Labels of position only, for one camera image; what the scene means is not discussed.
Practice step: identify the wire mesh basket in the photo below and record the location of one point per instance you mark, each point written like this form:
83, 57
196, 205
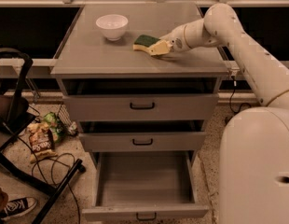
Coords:
69, 125

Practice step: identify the black and white sneaker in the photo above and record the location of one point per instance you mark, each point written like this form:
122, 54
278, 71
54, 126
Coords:
18, 208

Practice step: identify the grey open bottom drawer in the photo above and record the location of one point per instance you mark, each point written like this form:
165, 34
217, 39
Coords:
144, 186

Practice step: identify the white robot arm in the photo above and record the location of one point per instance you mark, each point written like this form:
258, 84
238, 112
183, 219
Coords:
254, 150

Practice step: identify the grey middle drawer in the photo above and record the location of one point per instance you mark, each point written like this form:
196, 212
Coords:
130, 142

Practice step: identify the grey metal drawer cabinet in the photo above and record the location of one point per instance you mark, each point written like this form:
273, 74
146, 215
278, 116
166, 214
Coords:
90, 64

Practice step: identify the brown snack bag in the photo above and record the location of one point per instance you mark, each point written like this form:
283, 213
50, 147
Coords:
41, 142

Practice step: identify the white ceramic bowl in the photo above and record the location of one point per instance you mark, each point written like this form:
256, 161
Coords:
112, 26

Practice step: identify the green snack bag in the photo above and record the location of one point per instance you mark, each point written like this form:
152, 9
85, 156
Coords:
56, 126

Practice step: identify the grey top drawer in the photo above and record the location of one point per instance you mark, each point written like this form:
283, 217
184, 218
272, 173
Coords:
140, 107

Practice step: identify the black metal stand frame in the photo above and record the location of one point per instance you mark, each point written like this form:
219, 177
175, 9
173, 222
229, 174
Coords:
14, 118

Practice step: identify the green and yellow sponge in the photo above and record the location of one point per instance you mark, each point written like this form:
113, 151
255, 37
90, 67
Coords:
144, 42

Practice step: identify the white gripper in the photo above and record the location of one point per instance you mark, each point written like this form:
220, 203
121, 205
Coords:
176, 41

